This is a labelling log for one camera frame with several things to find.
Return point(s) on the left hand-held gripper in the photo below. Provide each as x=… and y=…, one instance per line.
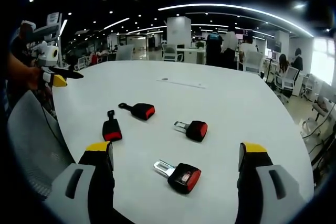
x=47, y=53

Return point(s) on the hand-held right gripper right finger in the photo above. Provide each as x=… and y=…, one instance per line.
x=252, y=182

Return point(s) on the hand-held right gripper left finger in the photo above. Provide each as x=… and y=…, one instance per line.
x=99, y=182

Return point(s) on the black red seat belt buckle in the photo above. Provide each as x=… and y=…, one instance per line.
x=140, y=111
x=112, y=129

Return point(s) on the metal seat belt tongue clip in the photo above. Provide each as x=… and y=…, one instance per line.
x=183, y=178
x=195, y=130

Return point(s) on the person's left forearm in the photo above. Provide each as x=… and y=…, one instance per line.
x=17, y=68

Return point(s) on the person's body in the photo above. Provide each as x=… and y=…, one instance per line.
x=19, y=47

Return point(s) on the white mesh office chair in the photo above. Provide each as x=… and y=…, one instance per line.
x=253, y=62
x=287, y=81
x=170, y=52
x=124, y=52

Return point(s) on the grey office chair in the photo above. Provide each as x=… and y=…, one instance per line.
x=31, y=140

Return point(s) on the green potted plant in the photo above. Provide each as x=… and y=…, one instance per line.
x=200, y=45

